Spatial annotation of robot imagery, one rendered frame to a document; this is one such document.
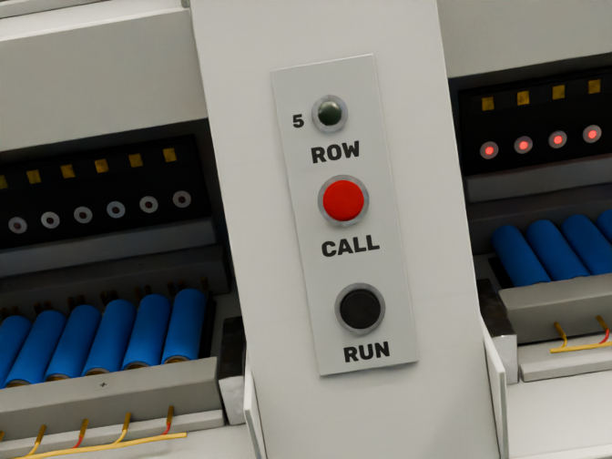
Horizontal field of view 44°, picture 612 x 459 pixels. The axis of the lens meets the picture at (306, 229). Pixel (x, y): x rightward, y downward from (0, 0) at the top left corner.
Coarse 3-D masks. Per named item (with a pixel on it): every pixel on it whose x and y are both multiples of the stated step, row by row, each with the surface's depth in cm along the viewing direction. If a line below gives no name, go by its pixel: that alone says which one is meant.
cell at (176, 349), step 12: (180, 300) 43; (192, 300) 43; (204, 300) 44; (180, 312) 41; (192, 312) 41; (204, 312) 43; (180, 324) 40; (192, 324) 41; (168, 336) 40; (180, 336) 39; (192, 336) 40; (168, 348) 39; (180, 348) 38; (192, 348) 39; (168, 360) 38
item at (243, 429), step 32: (160, 224) 47; (192, 224) 46; (0, 256) 47; (32, 256) 47; (64, 256) 47; (96, 256) 47; (128, 256) 47; (224, 320) 39; (224, 352) 36; (224, 384) 34; (256, 416) 30; (128, 448) 35; (160, 448) 35; (192, 448) 35; (224, 448) 34; (256, 448) 30
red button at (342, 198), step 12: (348, 180) 29; (324, 192) 29; (336, 192) 29; (348, 192) 29; (360, 192) 29; (324, 204) 29; (336, 204) 29; (348, 204) 29; (360, 204) 29; (336, 216) 29; (348, 216) 29
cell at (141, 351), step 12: (144, 300) 43; (156, 300) 43; (144, 312) 42; (156, 312) 42; (168, 312) 43; (144, 324) 41; (156, 324) 41; (132, 336) 40; (144, 336) 40; (156, 336) 40; (132, 348) 39; (144, 348) 39; (156, 348) 40; (132, 360) 38; (144, 360) 38; (156, 360) 39
